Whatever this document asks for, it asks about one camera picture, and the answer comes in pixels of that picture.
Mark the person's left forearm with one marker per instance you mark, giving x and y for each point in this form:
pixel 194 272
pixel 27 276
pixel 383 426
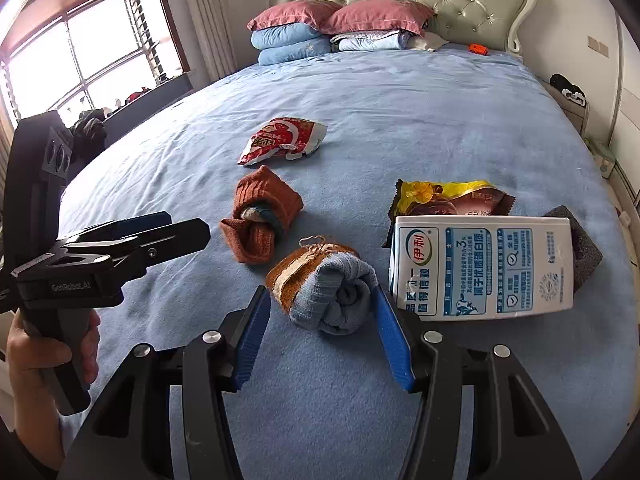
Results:
pixel 35 430

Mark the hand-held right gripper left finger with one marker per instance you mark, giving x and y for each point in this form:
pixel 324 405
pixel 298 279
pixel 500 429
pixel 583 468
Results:
pixel 252 340

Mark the beige wall switch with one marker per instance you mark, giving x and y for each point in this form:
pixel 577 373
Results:
pixel 598 45

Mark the folded blue quilt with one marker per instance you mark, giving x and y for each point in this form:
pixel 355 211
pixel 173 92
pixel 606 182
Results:
pixel 285 36
pixel 295 54

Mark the row of windowsill trinkets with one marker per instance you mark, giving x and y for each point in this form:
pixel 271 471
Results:
pixel 135 97

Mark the white storage box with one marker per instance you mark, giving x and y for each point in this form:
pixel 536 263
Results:
pixel 606 165

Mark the black clothes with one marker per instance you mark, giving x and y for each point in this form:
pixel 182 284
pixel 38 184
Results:
pixel 567 87

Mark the beige curtain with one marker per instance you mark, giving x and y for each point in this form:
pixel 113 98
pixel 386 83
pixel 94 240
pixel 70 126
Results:
pixel 210 20

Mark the red and white snack bag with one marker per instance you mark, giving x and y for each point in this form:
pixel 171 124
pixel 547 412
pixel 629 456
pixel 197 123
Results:
pixel 280 137

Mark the folded light blue blanket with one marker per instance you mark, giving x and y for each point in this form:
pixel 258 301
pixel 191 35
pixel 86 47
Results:
pixel 370 41

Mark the pink pillow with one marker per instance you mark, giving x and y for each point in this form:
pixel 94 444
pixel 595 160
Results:
pixel 295 12
pixel 380 15

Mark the white and blue milk carton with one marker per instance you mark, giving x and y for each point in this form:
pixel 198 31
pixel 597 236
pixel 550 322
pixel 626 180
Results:
pixel 480 270

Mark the blue sock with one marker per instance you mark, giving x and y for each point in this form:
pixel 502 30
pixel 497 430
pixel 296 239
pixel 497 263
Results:
pixel 330 285

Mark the white cloth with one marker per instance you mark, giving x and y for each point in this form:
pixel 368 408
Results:
pixel 432 41

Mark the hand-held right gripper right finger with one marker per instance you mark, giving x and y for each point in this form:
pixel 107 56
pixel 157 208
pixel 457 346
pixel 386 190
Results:
pixel 392 340

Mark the person's left hand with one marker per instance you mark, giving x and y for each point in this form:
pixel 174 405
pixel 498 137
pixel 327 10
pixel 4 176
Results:
pixel 30 345

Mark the yellow and brown snack wrapper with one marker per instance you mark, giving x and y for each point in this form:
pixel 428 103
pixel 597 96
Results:
pixel 450 200

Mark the small orange object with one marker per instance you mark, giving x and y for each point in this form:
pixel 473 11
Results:
pixel 478 48

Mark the window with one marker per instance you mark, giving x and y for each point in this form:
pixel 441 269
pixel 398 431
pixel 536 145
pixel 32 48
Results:
pixel 90 50

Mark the black foam block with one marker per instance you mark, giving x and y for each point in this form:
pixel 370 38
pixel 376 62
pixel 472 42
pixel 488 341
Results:
pixel 582 250

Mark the grey nightstand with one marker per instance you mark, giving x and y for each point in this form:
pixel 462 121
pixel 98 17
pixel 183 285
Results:
pixel 572 115

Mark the white floral sliding wardrobe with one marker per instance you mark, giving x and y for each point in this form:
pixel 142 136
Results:
pixel 630 110

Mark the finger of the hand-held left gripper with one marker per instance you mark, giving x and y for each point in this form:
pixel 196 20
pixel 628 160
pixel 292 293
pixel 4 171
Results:
pixel 170 240
pixel 135 222

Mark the orange knitted sock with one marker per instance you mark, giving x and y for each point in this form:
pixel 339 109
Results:
pixel 255 245

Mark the dark jacket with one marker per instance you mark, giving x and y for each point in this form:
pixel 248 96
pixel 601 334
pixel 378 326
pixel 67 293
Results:
pixel 90 127

